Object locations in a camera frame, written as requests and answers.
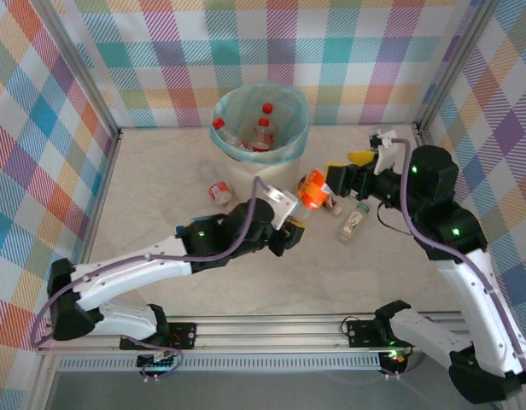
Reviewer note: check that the brown tea plastic bottle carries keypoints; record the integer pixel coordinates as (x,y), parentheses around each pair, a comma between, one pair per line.
(336,208)

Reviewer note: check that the white bin with blue liner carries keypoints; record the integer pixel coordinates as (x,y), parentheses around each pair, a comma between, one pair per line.
(295,136)

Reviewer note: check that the clear bottle red cola label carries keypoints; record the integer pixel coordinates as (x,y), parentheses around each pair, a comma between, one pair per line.
(219,123)

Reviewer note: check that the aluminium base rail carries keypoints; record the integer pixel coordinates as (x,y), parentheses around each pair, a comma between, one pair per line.
(267,333)

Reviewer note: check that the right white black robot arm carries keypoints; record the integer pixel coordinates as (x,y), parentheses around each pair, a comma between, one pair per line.
(472,290)

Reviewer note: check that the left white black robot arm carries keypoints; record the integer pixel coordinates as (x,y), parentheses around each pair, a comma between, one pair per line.
(130,273)

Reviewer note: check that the orange label bottle brown cap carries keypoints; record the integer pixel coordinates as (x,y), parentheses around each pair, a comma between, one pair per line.
(314,192)

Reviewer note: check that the aluminium frame post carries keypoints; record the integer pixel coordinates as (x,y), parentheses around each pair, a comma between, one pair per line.
(81,72)
(455,68)

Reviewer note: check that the white plastic bin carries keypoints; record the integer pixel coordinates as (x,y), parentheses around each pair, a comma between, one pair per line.
(280,175)

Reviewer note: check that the white label bottle green cap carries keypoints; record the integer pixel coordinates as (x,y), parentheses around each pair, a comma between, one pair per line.
(352,222)

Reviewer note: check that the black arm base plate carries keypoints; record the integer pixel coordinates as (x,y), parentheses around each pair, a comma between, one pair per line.
(184,335)
(359,333)

